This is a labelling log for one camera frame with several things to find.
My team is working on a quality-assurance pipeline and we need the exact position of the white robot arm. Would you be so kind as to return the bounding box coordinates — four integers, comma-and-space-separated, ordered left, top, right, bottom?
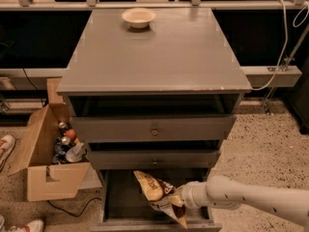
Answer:
169, 176, 309, 232

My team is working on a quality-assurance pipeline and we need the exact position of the black floor cable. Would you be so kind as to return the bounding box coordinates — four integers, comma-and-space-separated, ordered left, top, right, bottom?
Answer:
46, 196, 102, 218

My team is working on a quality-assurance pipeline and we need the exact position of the orange round fruit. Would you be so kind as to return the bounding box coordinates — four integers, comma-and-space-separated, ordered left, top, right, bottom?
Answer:
65, 129, 76, 140

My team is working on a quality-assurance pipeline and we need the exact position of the crumpled silver white bag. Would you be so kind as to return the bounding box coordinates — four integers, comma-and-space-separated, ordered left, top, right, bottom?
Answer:
66, 142, 85, 162

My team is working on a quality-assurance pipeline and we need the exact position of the brown chip bag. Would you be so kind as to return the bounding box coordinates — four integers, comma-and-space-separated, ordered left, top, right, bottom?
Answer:
133, 170, 187, 229

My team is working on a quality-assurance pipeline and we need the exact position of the metal railing frame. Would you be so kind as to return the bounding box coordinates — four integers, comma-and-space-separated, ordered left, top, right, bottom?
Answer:
1, 0, 308, 100

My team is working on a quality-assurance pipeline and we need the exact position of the silver soda can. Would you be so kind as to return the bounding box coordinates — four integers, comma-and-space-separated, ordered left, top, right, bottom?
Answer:
58, 122, 69, 132

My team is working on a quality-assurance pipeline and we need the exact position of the grey open bottom drawer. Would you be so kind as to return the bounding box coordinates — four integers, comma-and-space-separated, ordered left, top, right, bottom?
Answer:
90, 169, 222, 232

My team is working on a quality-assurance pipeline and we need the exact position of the silver can in box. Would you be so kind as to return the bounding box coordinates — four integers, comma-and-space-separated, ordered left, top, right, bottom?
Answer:
61, 136, 70, 145

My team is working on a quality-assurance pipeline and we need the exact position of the white red left sneaker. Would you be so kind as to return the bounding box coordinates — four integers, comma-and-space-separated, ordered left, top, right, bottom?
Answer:
0, 134, 15, 171

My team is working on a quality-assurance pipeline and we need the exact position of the grey top drawer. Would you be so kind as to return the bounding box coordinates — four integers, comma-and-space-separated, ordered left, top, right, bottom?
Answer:
70, 115, 236, 143

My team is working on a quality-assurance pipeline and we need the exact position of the white ceramic bowl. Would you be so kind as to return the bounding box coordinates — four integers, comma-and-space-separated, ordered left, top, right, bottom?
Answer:
122, 8, 155, 29

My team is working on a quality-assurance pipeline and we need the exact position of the black wall cable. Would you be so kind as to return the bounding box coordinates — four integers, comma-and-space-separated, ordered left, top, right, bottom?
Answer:
20, 69, 46, 108

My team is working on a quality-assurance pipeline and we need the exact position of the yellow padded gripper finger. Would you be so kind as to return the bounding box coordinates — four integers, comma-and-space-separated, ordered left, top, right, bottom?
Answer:
168, 193, 183, 208

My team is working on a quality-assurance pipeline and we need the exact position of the white red right sneaker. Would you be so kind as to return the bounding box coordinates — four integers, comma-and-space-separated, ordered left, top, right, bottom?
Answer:
7, 219, 44, 232

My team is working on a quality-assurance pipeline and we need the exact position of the grey wooden drawer cabinet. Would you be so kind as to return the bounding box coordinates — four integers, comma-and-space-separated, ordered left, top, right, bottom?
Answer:
56, 7, 253, 232

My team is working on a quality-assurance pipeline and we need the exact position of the grey middle drawer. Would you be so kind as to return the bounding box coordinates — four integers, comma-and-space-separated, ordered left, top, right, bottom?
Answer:
88, 150, 219, 170

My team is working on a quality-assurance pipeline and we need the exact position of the white cable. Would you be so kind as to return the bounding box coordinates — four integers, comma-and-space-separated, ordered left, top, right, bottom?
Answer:
250, 0, 309, 92

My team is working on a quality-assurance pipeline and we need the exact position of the open cardboard box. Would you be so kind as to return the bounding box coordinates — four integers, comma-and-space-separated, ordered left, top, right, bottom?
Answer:
9, 78, 96, 201

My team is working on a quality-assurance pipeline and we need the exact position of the white red sneaker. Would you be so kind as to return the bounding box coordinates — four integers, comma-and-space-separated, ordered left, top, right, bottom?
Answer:
0, 134, 15, 171
7, 219, 44, 232

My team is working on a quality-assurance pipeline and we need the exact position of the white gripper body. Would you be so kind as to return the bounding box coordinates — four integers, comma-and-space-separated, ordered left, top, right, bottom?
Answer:
181, 182, 210, 209

